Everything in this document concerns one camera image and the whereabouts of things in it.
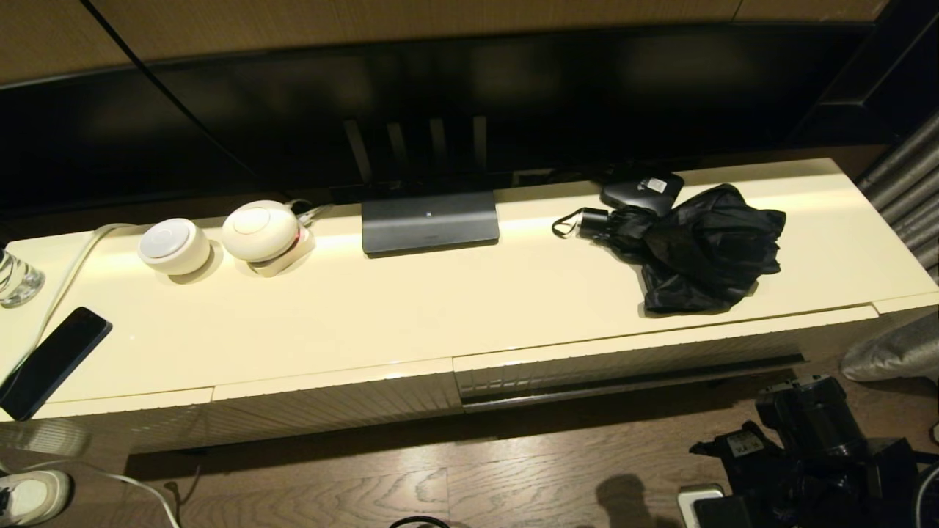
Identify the thin black wall cable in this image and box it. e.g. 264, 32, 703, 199
79, 0, 259, 178

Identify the black umbrella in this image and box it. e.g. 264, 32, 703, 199
552, 184, 787, 316

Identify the black flat screen television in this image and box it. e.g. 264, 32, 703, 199
0, 23, 892, 221

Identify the grey power cable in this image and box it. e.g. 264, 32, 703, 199
290, 198, 335, 225

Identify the grey pleated curtain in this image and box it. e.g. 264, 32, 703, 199
840, 110, 939, 384

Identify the dark smartphone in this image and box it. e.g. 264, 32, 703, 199
0, 307, 114, 422

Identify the white sneaker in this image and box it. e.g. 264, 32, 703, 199
0, 470, 73, 527

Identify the wide cream ribbed drawer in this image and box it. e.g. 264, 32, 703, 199
453, 305, 879, 414

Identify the grey rectangular television base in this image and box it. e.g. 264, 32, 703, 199
362, 192, 500, 257

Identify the black box with white label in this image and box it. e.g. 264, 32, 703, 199
600, 172, 685, 218

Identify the white round speaker grey top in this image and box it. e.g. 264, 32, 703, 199
138, 219, 212, 276

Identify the white round device on base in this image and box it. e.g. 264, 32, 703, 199
222, 201, 317, 278

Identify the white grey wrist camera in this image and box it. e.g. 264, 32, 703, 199
677, 483, 749, 528

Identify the beige ribbed cabinet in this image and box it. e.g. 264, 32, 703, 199
0, 158, 939, 457

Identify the white charging cable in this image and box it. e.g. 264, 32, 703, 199
0, 224, 180, 528

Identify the clear glass cup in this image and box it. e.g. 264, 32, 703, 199
0, 248, 46, 308

